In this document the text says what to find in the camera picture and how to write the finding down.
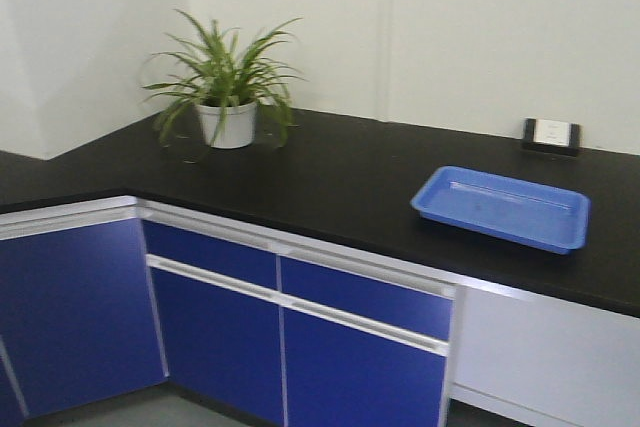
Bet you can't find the blue left cabinet door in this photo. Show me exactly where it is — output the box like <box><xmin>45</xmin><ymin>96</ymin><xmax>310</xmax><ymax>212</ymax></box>
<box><xmin>152</xmin><ymin>269</ymin><xmax>285</xmax><ymax>426</ymax></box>

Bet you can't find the blue plastic tray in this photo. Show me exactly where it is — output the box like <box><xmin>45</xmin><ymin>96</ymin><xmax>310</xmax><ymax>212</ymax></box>
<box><xmin>410</xmin><ymin>166</ymin><xmax>591</xmax><ymax>255</ymax></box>

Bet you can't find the blue right drawer front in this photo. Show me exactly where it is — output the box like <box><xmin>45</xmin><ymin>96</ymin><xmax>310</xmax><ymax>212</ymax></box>
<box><xmin>280</xmin><ymin>257</ymin><xmax>453</xmax><ymax>340</ymax></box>

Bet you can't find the blue left drawer front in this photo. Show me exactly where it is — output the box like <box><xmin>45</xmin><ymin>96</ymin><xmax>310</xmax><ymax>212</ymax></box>
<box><xmin>142</xmin><ymin>221</ymin><xmax>278</xmax><ymax>290</ymax></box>

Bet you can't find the blue drawer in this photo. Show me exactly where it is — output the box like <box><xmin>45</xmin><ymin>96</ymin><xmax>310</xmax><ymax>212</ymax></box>
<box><xmin>280</xmin><ymin>257</ymin><xmax>453</xmax><ymax>340</ymax></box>
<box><xmin>142</xmin><ymin>221</ymin><xmax>278</xmax><ymax>290</ymax></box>

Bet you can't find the white cabinet panel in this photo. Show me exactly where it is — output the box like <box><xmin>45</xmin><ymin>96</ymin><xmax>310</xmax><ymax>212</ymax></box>
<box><xmin>451</xmin><ymin>288</ymin><xmax>639</xmax><ymax>426</ymax></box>

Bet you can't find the green potted plant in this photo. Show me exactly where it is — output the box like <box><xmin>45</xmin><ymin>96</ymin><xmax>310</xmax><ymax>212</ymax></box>
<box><xmin>143</xmin><ymin>9</ymin><xmax>301</xmax><ymax>146</ymax></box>

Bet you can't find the blue right cabinet door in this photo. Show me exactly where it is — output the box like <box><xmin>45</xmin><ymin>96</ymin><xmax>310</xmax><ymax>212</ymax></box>
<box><xmin>284</xmin><ymin>310</ymin><xmax>446</xmax><ymax>426</ymax></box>

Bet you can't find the white socket in black box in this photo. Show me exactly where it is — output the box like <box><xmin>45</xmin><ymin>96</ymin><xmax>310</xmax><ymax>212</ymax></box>
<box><xmin>521</xmin><ymin>118</ymin><xmax>582</xmax><ymax>157</ymax></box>

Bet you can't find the blue corner cabinet door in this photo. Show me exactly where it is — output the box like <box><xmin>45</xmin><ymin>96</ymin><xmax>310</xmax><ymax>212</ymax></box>
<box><xmin>1</xmin><ymin>219</ymin><xmax>165</xmax><ymax>418</ymax></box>

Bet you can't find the white plant pot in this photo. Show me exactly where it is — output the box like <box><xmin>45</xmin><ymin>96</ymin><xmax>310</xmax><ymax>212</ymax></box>
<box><xmin>196</xmin><ymin>102</ymin><xmax>257</xmax><ymax>149</ymax></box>

